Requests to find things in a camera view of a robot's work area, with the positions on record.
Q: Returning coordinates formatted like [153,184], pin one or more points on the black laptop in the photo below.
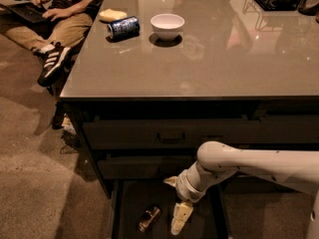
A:
[27,12]

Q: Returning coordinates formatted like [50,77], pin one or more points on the yellow sponge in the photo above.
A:
[110,15]

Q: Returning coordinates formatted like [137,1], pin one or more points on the top dark drawer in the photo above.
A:
[167,133]

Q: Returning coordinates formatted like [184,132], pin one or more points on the seated person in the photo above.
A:
[71,19]

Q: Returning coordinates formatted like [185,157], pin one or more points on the open bottom drawer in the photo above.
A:
[132,197]

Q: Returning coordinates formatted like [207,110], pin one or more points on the blue soda can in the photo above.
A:
[124,28]

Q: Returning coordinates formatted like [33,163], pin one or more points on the dark round object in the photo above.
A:
[308,7]

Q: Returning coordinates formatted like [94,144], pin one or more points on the dark drawer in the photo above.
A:
[167,133]
[144,167]

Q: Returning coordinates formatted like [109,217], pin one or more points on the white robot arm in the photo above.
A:
[217,161]

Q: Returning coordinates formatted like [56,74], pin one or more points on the black striped sneaker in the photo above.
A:
[54,61]

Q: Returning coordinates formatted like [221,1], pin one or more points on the dark counter cabinet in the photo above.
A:
[286,123]

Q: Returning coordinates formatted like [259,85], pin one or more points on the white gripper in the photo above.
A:
[182,187]

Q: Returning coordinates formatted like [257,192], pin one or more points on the white bowl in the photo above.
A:
[167,26]

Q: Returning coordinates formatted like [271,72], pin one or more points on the middle dark drawer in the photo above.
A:
[144,167]

